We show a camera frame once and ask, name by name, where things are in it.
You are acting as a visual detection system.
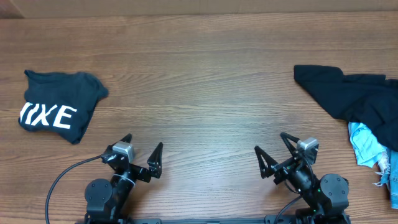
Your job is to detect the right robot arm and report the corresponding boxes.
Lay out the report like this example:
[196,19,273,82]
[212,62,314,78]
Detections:
[254,132,351,224]

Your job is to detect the plain black t-shirt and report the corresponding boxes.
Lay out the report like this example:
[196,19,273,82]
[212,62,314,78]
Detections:
[294,65,397,151]

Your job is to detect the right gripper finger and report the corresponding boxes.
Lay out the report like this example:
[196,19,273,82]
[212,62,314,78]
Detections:
[254,146,278,179]
[280,132,300,155]

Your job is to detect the folded black shirt white letters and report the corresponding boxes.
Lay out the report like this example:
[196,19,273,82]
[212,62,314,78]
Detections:
[18,70,109,144]

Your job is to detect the blue denim garment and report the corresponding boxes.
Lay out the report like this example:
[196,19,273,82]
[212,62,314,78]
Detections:
[374,149,397,209]

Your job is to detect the light blue garment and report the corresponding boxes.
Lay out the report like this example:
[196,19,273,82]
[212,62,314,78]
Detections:
[348,122,389,172]

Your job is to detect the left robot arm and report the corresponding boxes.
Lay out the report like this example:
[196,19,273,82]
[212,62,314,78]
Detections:
[84,134,163,223]

